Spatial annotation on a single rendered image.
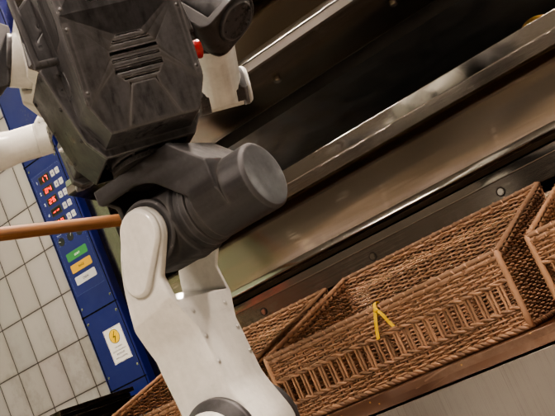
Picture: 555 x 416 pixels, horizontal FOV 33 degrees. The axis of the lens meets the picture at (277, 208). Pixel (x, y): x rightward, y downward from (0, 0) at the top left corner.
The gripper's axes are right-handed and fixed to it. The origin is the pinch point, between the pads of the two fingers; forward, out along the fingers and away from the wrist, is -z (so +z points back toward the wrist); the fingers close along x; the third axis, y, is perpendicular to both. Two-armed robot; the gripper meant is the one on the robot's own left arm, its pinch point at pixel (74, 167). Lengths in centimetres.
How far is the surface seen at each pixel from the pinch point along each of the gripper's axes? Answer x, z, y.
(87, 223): 8.0, -18.1, 2.1
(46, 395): 32, -115, -7
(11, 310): 3, -117, -8
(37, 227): 7.7, -9.2, -10.4
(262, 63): -13, -5, 54
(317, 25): -13, 10, 64
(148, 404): 50, -58, 9
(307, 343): 55, 18, 26
